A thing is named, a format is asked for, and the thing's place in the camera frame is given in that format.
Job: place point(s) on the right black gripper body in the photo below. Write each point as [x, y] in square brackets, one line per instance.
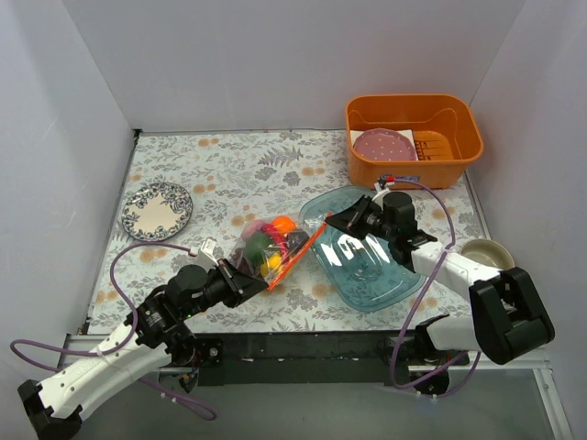
[359, 216]

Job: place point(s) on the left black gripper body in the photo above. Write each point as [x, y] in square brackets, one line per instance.
[231, 282]

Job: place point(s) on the yellow bell pepper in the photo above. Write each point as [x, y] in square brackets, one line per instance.
[271, 266]

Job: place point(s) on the clear zip top bag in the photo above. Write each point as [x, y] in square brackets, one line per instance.
[290, 259]

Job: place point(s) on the green lime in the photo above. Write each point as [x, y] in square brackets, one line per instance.
[256, 246]

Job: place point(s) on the purple onion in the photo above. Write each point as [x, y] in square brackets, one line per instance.
[251, 228]

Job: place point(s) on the dark purple plum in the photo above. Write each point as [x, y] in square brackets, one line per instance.
[296, 239]

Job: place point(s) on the orange fruit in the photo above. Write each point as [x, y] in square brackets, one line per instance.
[284, 224]

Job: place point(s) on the red grape bunch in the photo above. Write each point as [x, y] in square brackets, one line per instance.
[239, 261]

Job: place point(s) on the red chili pepper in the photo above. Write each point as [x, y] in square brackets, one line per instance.
[277, 239]

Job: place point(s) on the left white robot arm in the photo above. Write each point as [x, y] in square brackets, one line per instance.
[58, 405]

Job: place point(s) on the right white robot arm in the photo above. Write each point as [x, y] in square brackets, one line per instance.
[507, 319]

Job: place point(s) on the blue transparent plastic tray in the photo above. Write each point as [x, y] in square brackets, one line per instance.
[363, 271]

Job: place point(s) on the pink dotted plate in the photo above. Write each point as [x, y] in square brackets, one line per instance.
[409, 154]

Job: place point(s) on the orange plastic basin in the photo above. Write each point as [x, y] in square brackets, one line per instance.
[426, 138]

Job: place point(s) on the beige ceramic bowl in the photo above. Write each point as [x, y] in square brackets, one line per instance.
[488, 252]

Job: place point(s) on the blue floral plate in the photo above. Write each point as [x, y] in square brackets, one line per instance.
[157, 212]

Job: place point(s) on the floral tablecloth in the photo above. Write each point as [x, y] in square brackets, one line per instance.
[233, 179]

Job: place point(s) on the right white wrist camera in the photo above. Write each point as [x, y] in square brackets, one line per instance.
[383, 186]

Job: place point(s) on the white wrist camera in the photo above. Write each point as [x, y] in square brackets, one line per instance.
[204, 255]
[383, 186]

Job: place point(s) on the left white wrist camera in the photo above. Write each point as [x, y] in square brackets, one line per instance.
[204, 255]

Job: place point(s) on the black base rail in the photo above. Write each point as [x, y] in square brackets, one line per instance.
[301, 357]

